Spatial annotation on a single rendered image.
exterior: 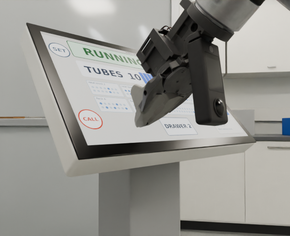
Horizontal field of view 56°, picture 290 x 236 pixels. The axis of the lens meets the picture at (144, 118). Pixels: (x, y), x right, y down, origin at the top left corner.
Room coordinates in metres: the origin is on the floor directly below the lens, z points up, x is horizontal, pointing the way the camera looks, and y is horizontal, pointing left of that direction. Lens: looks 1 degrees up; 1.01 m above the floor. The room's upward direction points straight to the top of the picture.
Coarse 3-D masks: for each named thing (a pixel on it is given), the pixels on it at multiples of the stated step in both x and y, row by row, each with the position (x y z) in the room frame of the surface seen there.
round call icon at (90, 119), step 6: (78, 108) 0.42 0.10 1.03; (78, 114) 0.41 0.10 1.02; (84, 114) 0.42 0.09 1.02; (90, 114) 0.43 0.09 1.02; (96, 114) 0.44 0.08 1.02; (84, 120) 0.41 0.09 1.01; (90, 120) 0.42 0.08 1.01; (96, 120) 0.43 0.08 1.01; (102, 120) 0.44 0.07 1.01; (84, 126) 0.40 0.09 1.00; (90, 126) 0.41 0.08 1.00; (96, 126) 0.42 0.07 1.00; (102, 126) 0.43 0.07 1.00
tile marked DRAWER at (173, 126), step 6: (162, 120) 0.53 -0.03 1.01; (168, 120) 0.54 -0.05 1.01; (174, 120) 0.56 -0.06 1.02; (180, 120) 0.57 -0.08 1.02; (186, 120) 0.58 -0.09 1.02; (168, 126) 0.53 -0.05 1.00; (174, 126) 0.54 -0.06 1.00; (180, 126) 0.55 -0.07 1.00; (186, 126) 0.57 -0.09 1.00; (192, 126) 0.58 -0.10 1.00; (168, 132) 0.52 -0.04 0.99; (174, 132) 0.53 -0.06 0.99; (180, 132) 0.54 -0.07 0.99; (186, 132) 0.55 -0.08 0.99; (192, 132) 0.56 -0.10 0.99
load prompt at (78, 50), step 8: (72, 48) 0.53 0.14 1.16; (80, 48) 0.55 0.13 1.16; (88, 48) 0.56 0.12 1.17; (96, 48) 0.58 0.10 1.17; (80, 56) 0.53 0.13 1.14; (88, 56) 0.54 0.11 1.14; (96, 56) 0.56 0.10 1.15; (104, 56) 0.58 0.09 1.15; (112, 56) 0.60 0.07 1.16; (120, 56) 0.62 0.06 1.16; (128, 56) 0.64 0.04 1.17; (136, 56) 0.66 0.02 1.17; (120, 64) 0.59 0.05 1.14; (128, 64) 0.61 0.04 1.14; (136, 64) 0.64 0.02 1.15
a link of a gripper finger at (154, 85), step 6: (168, 72) 0.39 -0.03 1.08; (156, 78) 0.38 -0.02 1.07; (162, 78) 0.38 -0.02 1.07; (150, 84) 0.39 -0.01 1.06; (156, 84) 0.38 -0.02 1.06; (162, 84) 0.39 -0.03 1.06; (144, 90) 0.40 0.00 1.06; (150, 90) 0.39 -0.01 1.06; (156, 90) 0.39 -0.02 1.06; (162, 90) 0.40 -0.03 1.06; (144, 96) 0.40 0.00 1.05; (150, 96) 0.40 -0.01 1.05; (144, 102) 0.41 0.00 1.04; (144, 108) 0.42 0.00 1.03
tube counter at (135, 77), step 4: (128, 72) 0.59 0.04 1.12; (132, 72) 0.60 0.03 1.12; (136, 72) 0.61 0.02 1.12; (140, 72) 0.62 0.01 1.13; (128, 76) 0.58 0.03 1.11; (132, 76) 0.59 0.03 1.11; (136, 76) 0.60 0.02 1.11; (140, 76) 0.60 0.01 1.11; (144, 76) 0.62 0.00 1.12; (148, 76) 0.63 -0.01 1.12; (132, 80) 0.57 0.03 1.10; (136, 80) 0.58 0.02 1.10; (140, 80) 0.59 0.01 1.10; (144, 80) 0.60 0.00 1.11; (148, 80) 0.61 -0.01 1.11
